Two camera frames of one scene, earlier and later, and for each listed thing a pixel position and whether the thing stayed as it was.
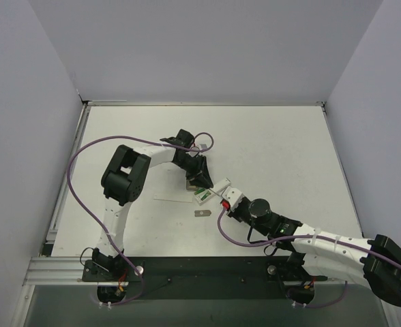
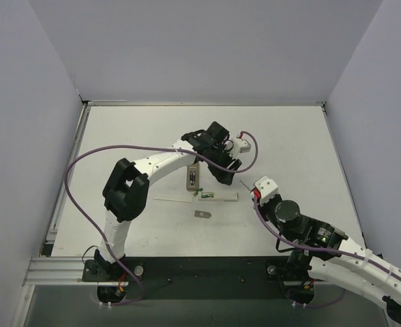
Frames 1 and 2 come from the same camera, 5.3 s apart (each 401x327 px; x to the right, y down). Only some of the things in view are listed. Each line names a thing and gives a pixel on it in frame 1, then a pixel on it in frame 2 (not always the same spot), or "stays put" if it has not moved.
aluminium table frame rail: (46, 270) stays put
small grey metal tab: (201, 213) stays put
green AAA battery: (206, 195) → (196, 192)
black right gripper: (236, 212) → (271, 203)
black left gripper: (198, 169) → (221, 162)
